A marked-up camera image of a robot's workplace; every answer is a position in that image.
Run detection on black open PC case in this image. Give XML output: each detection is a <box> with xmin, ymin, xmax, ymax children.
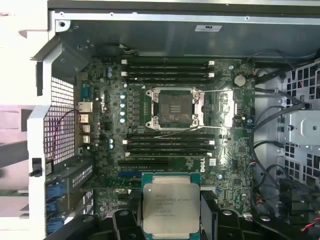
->
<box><xmin>26</xmin><ymin>0</ymin><xmax>320</xmax><ymax>240</ymax></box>

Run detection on CPU socket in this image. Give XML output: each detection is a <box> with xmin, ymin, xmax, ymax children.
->
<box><xmin>144</xmin><ymin>87</ymin><xmax>205</xmax><ymax>131</ymax></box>

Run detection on blue expansion slot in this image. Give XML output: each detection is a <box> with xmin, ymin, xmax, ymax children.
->
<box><xmin>118</xmin><ymin>170</ymin><xmax>143</xmax><ymax>179</ymax></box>

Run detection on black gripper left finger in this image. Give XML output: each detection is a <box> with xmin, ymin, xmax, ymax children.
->
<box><xmin>46</xmin><ymin>189</ymin><xmax>144</xmax><ymax>240</ymax></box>

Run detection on black expansion slot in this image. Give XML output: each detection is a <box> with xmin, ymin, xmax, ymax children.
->
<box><xmin>117</xmin><ymin>160</ymin><xmax>170</xmax><ymax>170</ymax></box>

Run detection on green motherboard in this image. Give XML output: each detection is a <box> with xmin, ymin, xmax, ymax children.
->
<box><xmin>74</xmin><ymin>56</ymin><xmax>256</xmax><ymax>218</ymax></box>

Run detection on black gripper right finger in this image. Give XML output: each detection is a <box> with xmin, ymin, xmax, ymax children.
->
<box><xmin>200</xmin><ymin>190</ymin><xmax>311</xmax><ymax>240</ymax></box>

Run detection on metal socket cover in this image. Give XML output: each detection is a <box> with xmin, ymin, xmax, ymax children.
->
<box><xmin>197</xmin><ymin>87</ymin><xmax>237</xmax><ymax>130</ymax></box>

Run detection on metal drive cage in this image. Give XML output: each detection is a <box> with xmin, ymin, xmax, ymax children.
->
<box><xmin>279</xmin><ymin>58</ymin><xmax>320</xmax><ymax>183</ymax></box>

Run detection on silver CPU green board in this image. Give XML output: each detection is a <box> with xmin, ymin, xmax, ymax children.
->
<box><xmin>141</xmin><ymin>171</ymin><xmax>202</xmax><ymax>240</ymax></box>

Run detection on RAM slot black clips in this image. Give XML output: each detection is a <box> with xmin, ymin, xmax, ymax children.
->
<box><xmin>125</xmin><ymin>133</ymin><xmax>216</xmax><ymax>140</ymax></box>
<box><xmin>125</xmin><ymin>145</ymin><xmax>216</xmax><ymax>152</ymax></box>
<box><xmin>124</xmin><ymin>77</ymin><xmax>216</xmax><ymax>85</ymax></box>

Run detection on thin metal locking lever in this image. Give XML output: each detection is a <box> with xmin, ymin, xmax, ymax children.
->
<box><xmin>152</xmin><ymin>124</ymin><xmax>202</xmax><ymax>140</ymax></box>

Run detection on black wire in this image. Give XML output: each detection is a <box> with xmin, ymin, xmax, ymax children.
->
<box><xmin>253</xmin><ymin>86</ymin><xmax>312</xmax><ymax>110</ymax></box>

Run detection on round coin battery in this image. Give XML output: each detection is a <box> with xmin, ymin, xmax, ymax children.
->
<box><xmin>233</xmin><ymin>74</ymin><xmax>247</xmax><ymax>88</ymax></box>

